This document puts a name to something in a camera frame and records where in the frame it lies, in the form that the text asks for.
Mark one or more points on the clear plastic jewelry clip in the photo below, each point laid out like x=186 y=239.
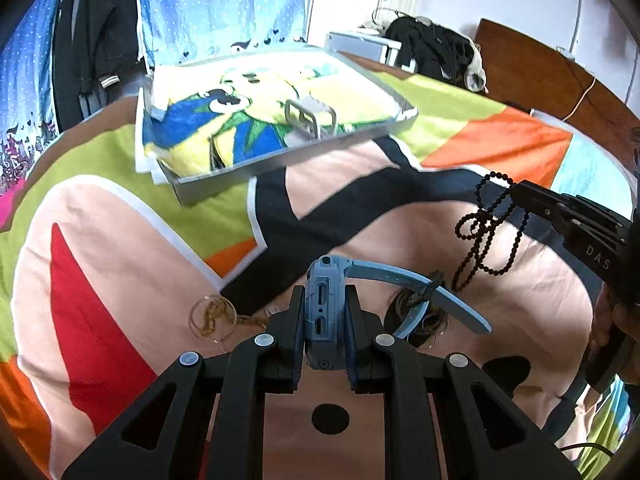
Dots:
x=314 y=118

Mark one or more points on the blue dotted wardrobe curtain left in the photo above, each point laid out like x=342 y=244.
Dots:
x=28 y=120

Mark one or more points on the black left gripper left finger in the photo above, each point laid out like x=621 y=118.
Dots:
x=203 y=417

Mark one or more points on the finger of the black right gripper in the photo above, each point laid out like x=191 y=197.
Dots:
x=560 y=210

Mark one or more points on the blue dotted wardrobe curtain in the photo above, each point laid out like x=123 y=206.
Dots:
x=28 y=120
x=173 y=32

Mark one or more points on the cartoon print cloth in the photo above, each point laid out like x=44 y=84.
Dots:
x=214 y=115

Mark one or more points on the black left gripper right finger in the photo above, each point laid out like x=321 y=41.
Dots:
x=447 y=418

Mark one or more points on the pile of dark clothes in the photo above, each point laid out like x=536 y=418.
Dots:
x=432 y=50

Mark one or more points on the colourful cartoon bedspread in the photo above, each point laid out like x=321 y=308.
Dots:
x=100 y=271

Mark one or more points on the dark hanging clothes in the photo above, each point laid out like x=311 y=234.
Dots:
x=95 y=57

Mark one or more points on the blue dotted wardrobe curtain right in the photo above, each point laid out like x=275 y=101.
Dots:
x=173 y=32

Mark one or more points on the white bedside cabinet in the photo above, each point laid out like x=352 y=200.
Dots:
x=376 y=48

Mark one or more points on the brown wooden headboard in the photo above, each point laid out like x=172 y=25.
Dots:
x=524 y=73

